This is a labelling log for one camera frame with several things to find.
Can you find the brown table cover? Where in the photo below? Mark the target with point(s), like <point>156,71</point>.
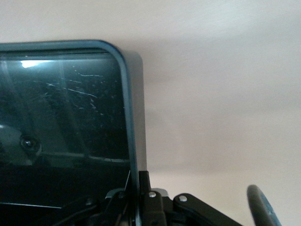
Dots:
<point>211,94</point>

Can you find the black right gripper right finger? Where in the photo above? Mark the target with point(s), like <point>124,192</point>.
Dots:
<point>152,209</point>

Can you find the black plastic box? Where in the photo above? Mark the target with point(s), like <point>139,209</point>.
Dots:
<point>70,106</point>

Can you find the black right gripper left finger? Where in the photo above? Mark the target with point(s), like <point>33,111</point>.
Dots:
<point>117,212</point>

